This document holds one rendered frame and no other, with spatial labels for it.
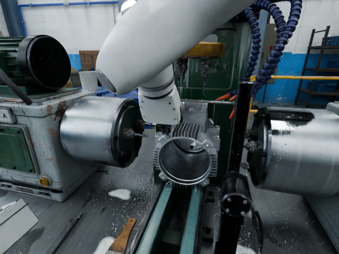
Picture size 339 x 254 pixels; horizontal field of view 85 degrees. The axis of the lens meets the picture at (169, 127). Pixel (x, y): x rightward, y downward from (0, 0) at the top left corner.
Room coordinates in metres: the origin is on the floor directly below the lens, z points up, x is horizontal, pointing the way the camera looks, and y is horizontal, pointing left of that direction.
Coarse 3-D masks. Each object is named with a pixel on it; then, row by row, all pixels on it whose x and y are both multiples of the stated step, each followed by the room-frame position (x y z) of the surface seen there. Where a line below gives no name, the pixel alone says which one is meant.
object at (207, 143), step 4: (208, 120) 0.62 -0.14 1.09; (212, 120) 0.64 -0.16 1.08; (208, 124) 0.62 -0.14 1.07; (212, 124) 0.62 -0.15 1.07; (164, 136) 0.48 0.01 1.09; (160, 140) 0.48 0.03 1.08; (164, 140) 0.48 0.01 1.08; (204, 140) 0.46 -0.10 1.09; (208, 140) 0.46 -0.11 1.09; (204, 144) 0.45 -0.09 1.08; (208, 144) 0.45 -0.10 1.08; (212, 144) 0.45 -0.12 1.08; (208, 148) 0.45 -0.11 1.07; (160, 172) 0.49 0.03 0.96; (160, 176) 0.48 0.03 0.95; (164, 176) 0.48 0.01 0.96; (164, 180) 0.48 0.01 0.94; (204, 180) 0.45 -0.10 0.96; (208, 180) 0.45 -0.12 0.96; (204, 184) 0.45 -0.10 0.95
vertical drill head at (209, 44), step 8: (208, 40) 0.55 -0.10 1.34; (216, 40) 0.58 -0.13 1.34; (192, 48) 0.52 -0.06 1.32; (200, 48) 0.52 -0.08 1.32; (208, 48) 0.52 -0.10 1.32; (216, 48) 0.53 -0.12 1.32; (224, 48) 0.56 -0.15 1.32; (184, 56) 0.53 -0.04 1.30; (192, 56) 0.52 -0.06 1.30; (200, 56) 0.52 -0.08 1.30; (208, 56) 0.53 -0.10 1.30; (216, 56) 0.54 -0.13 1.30; (176, 64) 0.56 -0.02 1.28; (184, 64) 0.65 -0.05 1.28; (208, 64) 0.54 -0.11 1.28; (176, 72) 0.56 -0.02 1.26; (184, 72) 0.65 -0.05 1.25; (200, 72) 0.55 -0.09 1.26; (208, 72) 0.54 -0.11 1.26; (184, 80) 0.66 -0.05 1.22; (184, 88) 0.66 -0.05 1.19
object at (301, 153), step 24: (264, 120) 0.49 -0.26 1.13; (288, 120) 0.44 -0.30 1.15; (312, 120) 0.44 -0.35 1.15; (336, 120) 0.43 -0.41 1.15; (264, 144) 0.43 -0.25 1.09; (288, 144) 0.40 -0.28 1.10; (312, 144) 0.39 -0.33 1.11; (336, 144) 0.38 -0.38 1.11; (264, 168) 0.40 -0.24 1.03; (288, 168) 0.38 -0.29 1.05; (312, 168) 0.37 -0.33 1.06; (336, 168) 0.36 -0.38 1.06; (288, 192) 0.40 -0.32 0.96; (312, 192) 0.38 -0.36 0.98; (336, 192) 0.38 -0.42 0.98
